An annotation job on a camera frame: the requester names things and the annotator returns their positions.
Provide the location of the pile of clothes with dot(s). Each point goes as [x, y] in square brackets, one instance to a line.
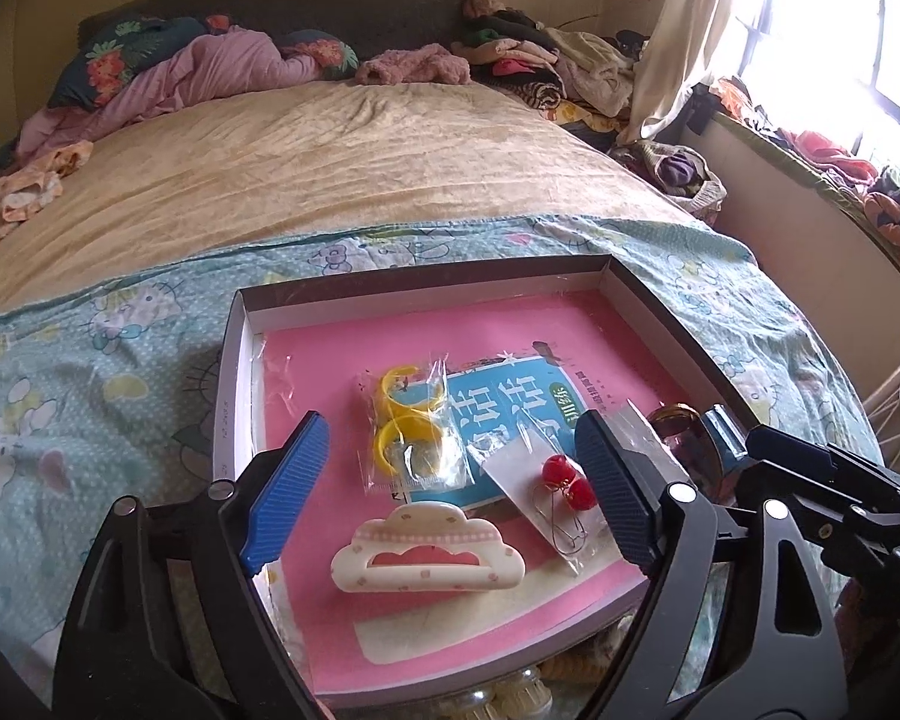
[570, 67]

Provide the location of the window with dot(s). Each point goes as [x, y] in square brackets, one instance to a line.
[832, 30]

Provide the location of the cream patterned pajamas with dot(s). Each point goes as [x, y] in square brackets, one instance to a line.
[22, 195]

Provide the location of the white pearl hair accessory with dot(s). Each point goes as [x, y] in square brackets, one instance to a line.
[517, 697]

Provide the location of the dark grey headboard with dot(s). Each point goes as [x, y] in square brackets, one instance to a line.
[307, 4]

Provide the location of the large floral pillow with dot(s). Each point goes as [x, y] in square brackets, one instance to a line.
[112, 64]

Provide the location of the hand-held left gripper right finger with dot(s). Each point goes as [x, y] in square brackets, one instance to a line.
[607, 487]

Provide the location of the beige bedsheet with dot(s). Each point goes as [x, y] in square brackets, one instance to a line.
[307, 157]

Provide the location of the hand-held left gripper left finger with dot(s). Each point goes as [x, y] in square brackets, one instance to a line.
[289, 495]

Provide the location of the small floral pillow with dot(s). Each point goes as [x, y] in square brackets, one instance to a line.
[330, 52]

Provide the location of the cream curtain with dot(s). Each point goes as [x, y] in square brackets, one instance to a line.
[690, 37]

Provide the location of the basket with clothes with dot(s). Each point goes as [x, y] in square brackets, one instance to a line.
[682, 172]

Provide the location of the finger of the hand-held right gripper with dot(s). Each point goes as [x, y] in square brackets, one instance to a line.
[726, 435]
[817, 465]

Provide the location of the clothes on windowsill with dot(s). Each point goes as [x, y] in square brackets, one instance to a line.
[817, 150]

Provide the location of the pink fuzzy garment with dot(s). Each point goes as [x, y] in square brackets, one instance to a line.
[420, 64]

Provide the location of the grey cardboard box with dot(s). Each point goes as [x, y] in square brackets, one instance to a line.
[420, 277]

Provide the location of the cartoon cat printed blanket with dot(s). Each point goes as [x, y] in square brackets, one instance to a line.
[82, 390]

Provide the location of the yellow hoop earrings packet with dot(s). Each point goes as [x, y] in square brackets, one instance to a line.
[401, 420]

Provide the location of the cream hair claw clip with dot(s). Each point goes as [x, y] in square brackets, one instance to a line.
[420, 532]

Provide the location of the red cherry earrings packet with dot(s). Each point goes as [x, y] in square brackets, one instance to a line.
[559, 469]

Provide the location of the pink quilt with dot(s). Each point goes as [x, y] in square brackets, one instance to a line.
[217, 67]

